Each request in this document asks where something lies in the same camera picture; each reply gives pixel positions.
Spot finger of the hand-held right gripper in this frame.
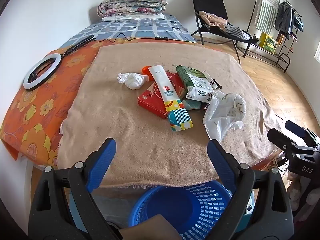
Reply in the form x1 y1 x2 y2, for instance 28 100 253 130
285 120 316 142
267 128 298 153

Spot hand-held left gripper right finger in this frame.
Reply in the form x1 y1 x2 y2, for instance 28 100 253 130
207 139 294 240

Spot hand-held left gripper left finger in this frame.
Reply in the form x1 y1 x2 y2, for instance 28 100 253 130
28 137 123 240

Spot clear plastic bag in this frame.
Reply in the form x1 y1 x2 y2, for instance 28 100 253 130
202 90 247 143

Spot blue plastic basket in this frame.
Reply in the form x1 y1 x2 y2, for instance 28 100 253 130
128 179 233 240

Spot small teal packet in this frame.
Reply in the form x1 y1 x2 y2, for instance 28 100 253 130
182 99 203 111

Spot white soft wipes packet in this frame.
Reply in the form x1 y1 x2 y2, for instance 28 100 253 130
185 79 217 104

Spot red box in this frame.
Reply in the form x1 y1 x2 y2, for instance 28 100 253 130
137 71 187 120

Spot white paper strip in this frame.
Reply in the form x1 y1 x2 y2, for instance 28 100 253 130
203 70 218 89

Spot white tissue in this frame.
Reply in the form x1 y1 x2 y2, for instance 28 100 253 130
117 72 147 91

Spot long white toothpaste box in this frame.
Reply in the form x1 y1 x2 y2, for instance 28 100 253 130
148 65 194 133

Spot green and white pouch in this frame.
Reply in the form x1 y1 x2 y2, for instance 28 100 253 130
174 65 208 92

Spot orange bottle cap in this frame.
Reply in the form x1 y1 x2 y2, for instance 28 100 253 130
140 66 154 81

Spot person's right hand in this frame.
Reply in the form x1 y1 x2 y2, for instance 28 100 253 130
287 174 308 207

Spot beige fleece blanket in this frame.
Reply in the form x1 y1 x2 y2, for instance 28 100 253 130
57 42 283 188

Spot black clothes rack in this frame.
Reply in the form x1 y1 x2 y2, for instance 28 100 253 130
246 0 305 73

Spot brown cardboard piece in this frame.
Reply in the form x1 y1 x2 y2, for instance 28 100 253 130
122 214 183 240

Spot orange floral bedsheet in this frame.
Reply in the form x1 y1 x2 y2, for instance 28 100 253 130
0 38 200 172

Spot yellow crate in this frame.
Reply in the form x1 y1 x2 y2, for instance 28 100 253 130
259 32 279 54

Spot blue hanging garment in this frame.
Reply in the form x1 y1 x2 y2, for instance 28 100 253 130
294 15 304 32

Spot dark hanging jacket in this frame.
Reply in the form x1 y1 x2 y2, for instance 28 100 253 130
274 1 295 35

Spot striped garment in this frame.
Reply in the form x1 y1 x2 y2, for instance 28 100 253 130
223 22 251 41

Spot green striped towel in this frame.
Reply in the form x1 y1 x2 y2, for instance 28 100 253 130
254 0 281 35

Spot beige clothes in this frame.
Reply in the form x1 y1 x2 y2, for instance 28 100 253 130
199 10 229 28

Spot blue checked bedsheet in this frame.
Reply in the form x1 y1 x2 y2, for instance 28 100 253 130
59 14 197 49

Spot black folding chair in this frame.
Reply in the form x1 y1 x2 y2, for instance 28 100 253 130
190 0 253 64

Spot folded floral quilt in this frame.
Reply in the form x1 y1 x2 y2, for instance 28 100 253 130
97 0 168 18

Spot white ring light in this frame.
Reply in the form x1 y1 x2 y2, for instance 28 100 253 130
23 53 62 91

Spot black ring light stand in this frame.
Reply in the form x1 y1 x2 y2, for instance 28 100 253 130
61 34 97 58

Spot black ring light cable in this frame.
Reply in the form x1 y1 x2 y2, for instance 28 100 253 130
92 33 157 43

